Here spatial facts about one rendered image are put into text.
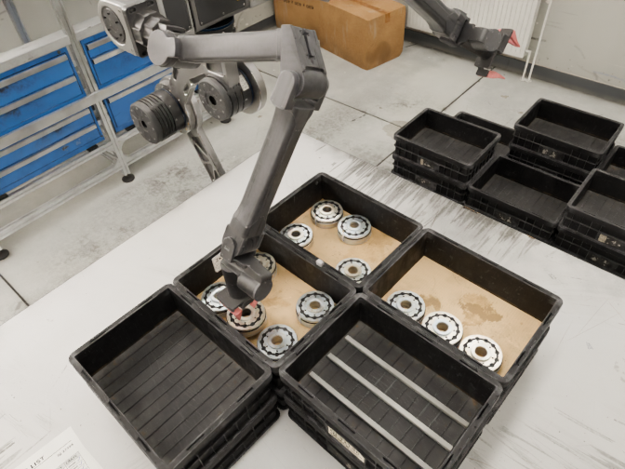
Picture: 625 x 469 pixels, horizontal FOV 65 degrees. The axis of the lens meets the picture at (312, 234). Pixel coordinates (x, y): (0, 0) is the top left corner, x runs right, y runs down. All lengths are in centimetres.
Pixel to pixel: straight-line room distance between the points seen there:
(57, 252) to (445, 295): 223
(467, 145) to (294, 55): 169
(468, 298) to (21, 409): 123
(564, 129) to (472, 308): 155
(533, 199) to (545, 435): 131
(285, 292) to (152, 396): 43
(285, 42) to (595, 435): 115
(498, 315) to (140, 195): 235
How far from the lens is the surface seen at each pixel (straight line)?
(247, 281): 110
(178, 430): 125
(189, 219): 186
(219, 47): 110
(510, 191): 248
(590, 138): 276
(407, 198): 186
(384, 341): 130
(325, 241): 151
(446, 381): 127
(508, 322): 139
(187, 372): 131
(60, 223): 322
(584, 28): 405
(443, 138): 256
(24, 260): 311
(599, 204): 238
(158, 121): 203
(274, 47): 99
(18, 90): 289
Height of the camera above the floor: 193
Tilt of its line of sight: 46 degrees down
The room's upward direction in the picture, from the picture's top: 4 degrees counter-clockwise
